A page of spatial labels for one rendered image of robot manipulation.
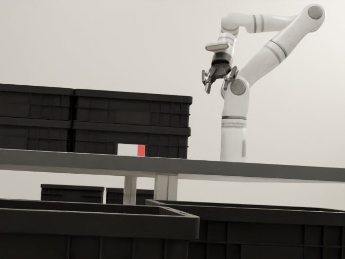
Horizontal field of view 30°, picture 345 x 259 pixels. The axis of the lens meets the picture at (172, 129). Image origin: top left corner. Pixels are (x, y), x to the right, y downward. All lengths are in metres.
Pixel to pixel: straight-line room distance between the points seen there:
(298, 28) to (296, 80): 3.30
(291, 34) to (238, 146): 0.47
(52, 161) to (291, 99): 4.15
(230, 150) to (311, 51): 3.61
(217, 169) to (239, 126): 0.56
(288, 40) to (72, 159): 1.04
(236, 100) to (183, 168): 0.63
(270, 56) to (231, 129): 0.31
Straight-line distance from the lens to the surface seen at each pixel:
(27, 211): 0.69
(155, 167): 1.75
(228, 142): 2.31
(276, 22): 2.50
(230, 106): 2.32
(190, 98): 2.18
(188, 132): 2.17
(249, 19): 2.47
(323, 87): 5.83
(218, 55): 2.34
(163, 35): 5.57
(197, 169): 1.77
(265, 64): 2.41
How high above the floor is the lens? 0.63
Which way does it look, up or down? 5 degrees up
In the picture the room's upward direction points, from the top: 3 degrees clockwise
